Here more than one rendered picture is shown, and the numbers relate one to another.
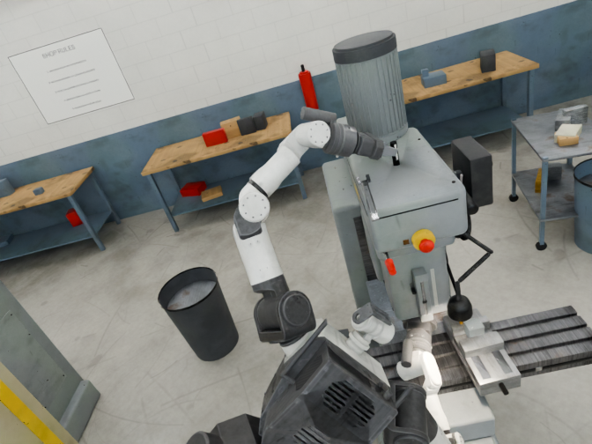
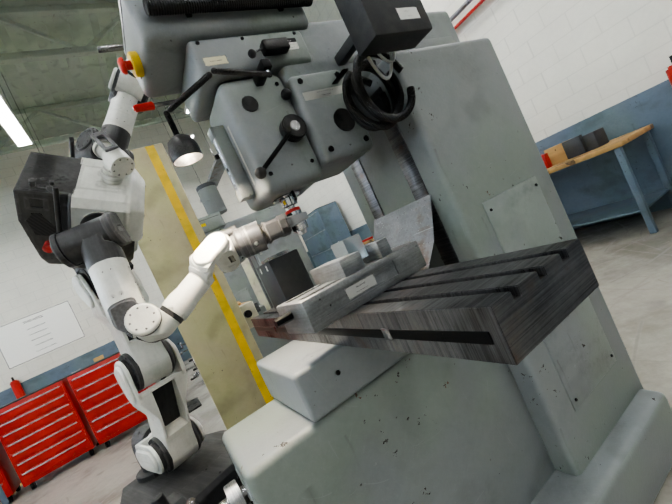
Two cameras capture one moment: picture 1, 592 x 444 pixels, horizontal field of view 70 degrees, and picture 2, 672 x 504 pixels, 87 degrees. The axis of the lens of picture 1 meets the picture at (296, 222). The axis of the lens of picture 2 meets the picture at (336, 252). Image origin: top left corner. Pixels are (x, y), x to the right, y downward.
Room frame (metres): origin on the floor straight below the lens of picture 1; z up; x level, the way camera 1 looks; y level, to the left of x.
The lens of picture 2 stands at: (0.58, -1.23, 1.13)
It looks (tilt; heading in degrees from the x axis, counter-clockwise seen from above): 2 degrees down; 55
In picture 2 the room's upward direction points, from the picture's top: 25 degrees counter-clockwise
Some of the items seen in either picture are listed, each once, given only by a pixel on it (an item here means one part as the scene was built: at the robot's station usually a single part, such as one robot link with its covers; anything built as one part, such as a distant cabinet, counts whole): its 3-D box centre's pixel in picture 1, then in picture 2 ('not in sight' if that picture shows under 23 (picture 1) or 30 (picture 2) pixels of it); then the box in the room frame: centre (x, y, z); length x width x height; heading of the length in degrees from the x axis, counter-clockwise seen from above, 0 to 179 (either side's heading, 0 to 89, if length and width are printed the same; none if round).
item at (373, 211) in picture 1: (368, 196); (143, 44); (0.99, -0.21, 1.89); 0.24 x 0.04 x 0.01; 171
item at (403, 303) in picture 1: (412, 268); (264, 145); (1.14, -0.34, 1.47); 0.21 x 0.19 x 0.32; 83
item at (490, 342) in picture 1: (481, 344); (336, 269); (1.06, -0.54, 1.07); 0.15 x 0.06 x 0.04; 86
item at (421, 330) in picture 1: (418, 334); (268, 233); (1.05, -0.30, 1.23); 0.13 x 0.12 x 0.10; 64
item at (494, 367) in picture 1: (478, 345); (350, 277); (1.08, -0.54, 1.04); 0.35 x 0.15 x 0.11; 176
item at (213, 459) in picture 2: not in sight; (183, 464); (0.66, 0.40, 0.59); 0.64 x 0.52 x 0.33; 104
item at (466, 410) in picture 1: (430, 380); (353, 341); (1.14, -0.34, 0.84); 0.50 x 0.35 x 0.12; 173
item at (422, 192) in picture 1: (398, 183); (217, 37); (1.15, -0.34, 1.81); 0.47 x 0.26 x 0.16; 173
